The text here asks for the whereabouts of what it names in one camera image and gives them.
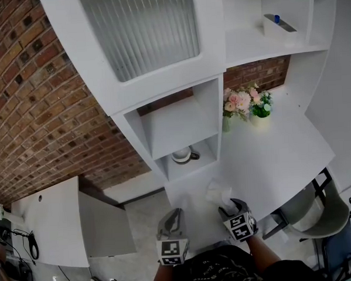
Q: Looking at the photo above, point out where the person's left forearm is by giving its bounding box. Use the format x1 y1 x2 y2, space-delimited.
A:
149 263 175 281

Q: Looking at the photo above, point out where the white open storage box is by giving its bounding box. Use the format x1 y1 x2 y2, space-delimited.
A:
262 12 298 38

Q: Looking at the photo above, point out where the grey chair with black legs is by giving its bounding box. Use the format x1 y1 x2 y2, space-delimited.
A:
258 165 351 245

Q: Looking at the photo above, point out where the dark cup white inside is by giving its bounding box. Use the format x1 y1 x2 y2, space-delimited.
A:
171 146 200 164

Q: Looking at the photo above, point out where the white lamp mount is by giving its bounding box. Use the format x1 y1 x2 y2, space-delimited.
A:
0 202 22 225

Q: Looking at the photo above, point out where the person's black printed shirt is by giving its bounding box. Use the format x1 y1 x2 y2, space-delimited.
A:
169 241 318 281

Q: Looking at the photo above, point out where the white cloth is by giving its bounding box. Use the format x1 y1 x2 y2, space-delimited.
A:
203 178 234 213

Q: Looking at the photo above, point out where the person's right forearm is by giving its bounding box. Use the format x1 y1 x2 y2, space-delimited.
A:
244 233 283 275

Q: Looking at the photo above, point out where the pink flower bouquet in vase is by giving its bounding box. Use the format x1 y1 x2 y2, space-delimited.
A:
220 82 263 133

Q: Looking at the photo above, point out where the black ring clamp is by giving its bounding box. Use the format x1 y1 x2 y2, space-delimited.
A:
27 231 42 260

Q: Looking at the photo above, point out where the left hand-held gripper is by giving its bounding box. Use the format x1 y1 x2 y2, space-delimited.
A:
154 207 192 268

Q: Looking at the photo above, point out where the green plant in white pot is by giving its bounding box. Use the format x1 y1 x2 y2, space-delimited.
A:
248 90 275 127

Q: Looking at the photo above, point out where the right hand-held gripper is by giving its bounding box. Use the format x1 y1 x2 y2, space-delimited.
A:
217 197 260 244

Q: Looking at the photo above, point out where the white side table with drawers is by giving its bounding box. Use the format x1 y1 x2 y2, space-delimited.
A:
8 172 139 272

